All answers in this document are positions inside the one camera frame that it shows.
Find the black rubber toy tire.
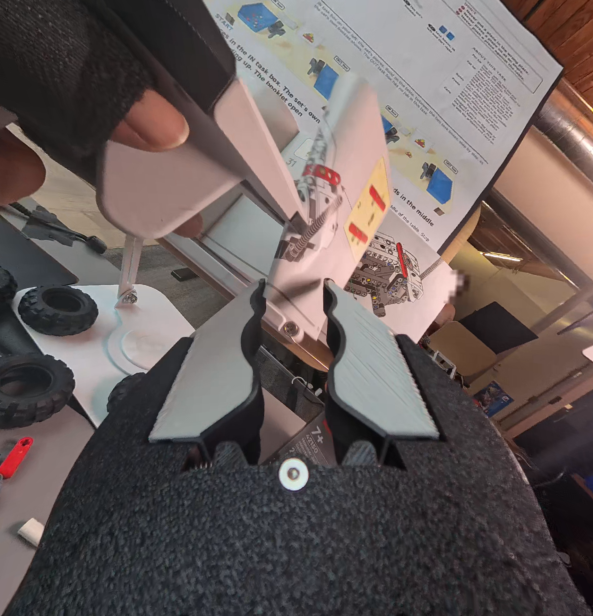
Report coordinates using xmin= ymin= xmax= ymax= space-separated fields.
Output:
xmin=0 ymin=264 xmax=18 ymax=316
xmin=18 ymin=285 xmax=99 ymax=337
xmin=0 ymin=354 xmax=76 ymax=430
xmin=106 ymin=372 xmax=148 ymax=415

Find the small white tube piece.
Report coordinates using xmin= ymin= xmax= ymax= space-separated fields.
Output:
xmin=17 ymin=517 xmax=46 ymax=548

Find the silver ceiling duct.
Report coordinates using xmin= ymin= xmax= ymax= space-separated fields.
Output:
xmin=532 ymin=79 xmax=593 ymax=174

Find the large printed instruction sheet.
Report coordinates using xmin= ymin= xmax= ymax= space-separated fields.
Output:
xmin=200 ymin=0 xmax=564 ymax=256

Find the building instruction booklet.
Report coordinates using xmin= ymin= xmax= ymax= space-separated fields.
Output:
xmin=265 ymin=72 xmax=453 ymax=349

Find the dark monitor panel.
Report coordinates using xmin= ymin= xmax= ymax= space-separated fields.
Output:
xmin=458 ymin=301 xmax=540 ymax=357

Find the toy truck set box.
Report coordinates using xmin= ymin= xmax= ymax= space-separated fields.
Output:
xmin=260 ymin=414 xmax=336 ymax=467

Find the blue printed box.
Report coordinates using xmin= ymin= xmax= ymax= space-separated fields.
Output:
xmin=472 ymin=380 xmax=515 ymax=418

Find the white document stand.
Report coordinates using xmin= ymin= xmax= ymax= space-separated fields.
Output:
xmin=15 ymin=190 xmax=326 ymax=429

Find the grey desk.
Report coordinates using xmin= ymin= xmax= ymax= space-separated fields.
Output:
xmin=0 ymin=207 xmax=196 ymax=616

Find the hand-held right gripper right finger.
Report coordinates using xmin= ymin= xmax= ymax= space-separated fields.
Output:
xmin=323 ymin=278 xmax=442 ymax=465

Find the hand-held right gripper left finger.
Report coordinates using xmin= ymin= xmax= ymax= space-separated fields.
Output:
xmin=148 ymin=278 xmax=267 ymax=465

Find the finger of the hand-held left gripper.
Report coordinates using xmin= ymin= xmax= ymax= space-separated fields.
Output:
xmin=214 ymin=78 xmax=307 ymax=224
xmin=96 ymin=114 xmax=244 ymax=238

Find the red thin lever piece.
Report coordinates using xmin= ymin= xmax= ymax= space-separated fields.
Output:
xmin=0 ymin=435 xmax=34 ymax=479

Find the black angular plastic object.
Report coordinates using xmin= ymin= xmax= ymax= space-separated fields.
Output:
xmin=22 ymin=207 xmax=107 ymax=253

